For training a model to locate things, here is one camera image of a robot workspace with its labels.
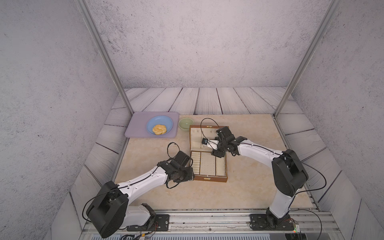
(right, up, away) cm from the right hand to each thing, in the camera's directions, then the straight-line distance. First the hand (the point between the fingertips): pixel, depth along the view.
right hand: (215, 145), depth 92 cm
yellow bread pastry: (-38, +9, +16) cm, 42 cm away
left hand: (-13, -17, -10) cm, 23 cm away
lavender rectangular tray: (-56, +11, +21) cm, 61 cm away
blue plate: (-41, +16, +26) cm, 51 cm away
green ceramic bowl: (-20, +13, +19) cm, 31 cm away
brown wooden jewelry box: (-6, -12, -5) cm, 14 cm away
